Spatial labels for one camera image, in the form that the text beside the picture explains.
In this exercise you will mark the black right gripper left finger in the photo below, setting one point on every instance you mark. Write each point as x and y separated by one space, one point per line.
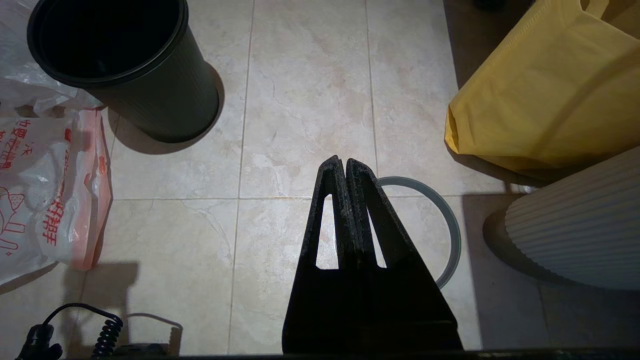
300 310

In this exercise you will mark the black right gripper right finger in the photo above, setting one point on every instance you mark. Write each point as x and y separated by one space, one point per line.
410 310

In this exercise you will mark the black round trash bin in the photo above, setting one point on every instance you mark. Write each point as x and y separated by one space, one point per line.
170 90

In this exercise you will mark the white red-printed plastic bag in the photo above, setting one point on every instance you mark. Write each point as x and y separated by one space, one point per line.
40 235

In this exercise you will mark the white garbage bag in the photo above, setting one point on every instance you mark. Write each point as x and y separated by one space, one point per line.
30 85

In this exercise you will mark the yellow fabric bag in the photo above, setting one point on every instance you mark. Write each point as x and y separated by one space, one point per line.
540 90

